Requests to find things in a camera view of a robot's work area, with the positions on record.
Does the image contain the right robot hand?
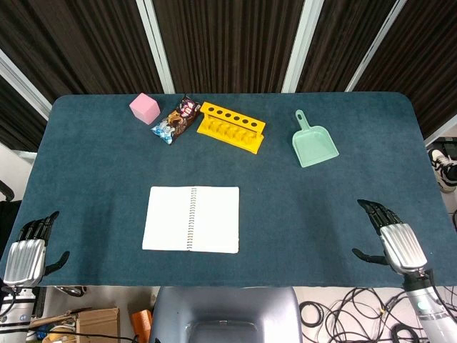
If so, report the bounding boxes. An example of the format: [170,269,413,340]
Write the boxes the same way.
[351,199,428,275]

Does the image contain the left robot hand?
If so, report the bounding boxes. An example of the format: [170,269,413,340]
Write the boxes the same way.
[2,210,71,288]

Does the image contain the spiral notebook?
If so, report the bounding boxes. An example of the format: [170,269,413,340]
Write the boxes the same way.
[141,185,241,255]

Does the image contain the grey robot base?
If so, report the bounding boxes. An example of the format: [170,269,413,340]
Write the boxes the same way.
[149,286,303,343]

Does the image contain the black office chair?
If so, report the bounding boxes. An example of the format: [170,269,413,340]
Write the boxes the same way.
[0,180,23,253]

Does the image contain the black and white sneaker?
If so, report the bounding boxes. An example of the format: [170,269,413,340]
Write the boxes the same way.
[427,148,457,194]

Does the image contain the cardboard box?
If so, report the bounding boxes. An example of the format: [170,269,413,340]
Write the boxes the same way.
[28,307,121,343]

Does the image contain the orange foam block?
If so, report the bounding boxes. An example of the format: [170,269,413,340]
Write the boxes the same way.
[129,309,154,343]

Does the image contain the mint green dustpan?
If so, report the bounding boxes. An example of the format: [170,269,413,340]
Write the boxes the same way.
[291,109,340,169]

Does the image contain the blue table cloth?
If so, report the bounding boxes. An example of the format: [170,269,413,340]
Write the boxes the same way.
[0,91,457,289]

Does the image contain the pink foam cube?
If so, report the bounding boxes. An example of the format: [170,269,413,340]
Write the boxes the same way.
[129,92,161,126]

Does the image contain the dark snack wrapper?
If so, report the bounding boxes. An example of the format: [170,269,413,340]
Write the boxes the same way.
[150,95,202,146]

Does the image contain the yellow test tube rack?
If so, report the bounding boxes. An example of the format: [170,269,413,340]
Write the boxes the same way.
[196,101,267,156]

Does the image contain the black floor cables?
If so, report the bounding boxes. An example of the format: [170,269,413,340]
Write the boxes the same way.
[298,285,457,343]

